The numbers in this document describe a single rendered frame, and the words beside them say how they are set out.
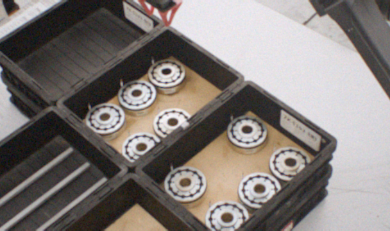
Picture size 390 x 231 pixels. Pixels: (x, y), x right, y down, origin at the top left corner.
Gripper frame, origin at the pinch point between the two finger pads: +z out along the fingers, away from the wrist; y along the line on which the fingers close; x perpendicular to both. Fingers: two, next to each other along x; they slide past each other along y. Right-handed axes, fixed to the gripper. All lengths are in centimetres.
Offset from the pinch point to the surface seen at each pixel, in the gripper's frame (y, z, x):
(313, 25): -33, 102, 122
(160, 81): 1.1, 20.5, -2.2
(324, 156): 52, 13, 3
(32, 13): -64, 36, 0
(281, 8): -52, 102, 122
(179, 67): 1.2, 20.3, 4.8
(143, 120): 5.8, 23.8, -13.4
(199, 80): 6.9, 23.1, 7.0
